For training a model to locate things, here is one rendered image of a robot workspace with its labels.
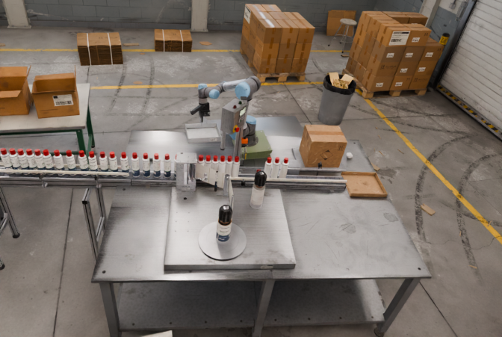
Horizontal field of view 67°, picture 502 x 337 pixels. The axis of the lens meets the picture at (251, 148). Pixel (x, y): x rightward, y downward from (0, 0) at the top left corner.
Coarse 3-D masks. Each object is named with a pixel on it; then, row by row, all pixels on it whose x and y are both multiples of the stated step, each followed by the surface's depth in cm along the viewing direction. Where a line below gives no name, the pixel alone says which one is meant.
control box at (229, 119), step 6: (234, 102) 264; (222, 108) 258; (228, 108) 257; (240, 108) 260; (222, 114) 260; (228, 114) 258; (234, 114) 256; (222, 120) 263; (228, 120) 260; (234, 120) 259; (222, 126) 266; (228, 126) 263; (234, 126) 263; (240, 126) 272; (228, 132) 266; (234, 132) 266
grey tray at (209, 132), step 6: (186, 126) 322; (192, 126) 323; (198, 126) 325; (204, 126) 326; (210, 126) 328; (216, 126) 329; (186, 132) 316; (192, 132) 320; (198, 132) 321; (204, 132) 322; (210, 132) 323; (216, 132) 324; (192, 138) 306; (198, 138) 308; (204, 138) 310; (210, 138) 311; (216, 138) 313
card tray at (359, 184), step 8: (344, 176) 316; (352, 176) 317; (360, 176) 318; (368, 176) 320; (376, 176) 317; (352, 184) 309; (360, 184) 311; (368, 184) 312; (376, 184) 313; (352, 192) 301; (360, 192) 302; (368, 192) 304; (376, 192) 305; (384, 192) 304
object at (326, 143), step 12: (312, 132) 311; (324, 132) 313; (336, 132) 315; (300, 144) 330; (312, 144) 303; (324, 144) 304; (336, 144) 306; (312, 156) 311; (324, 156) 312; (336, 156) 314
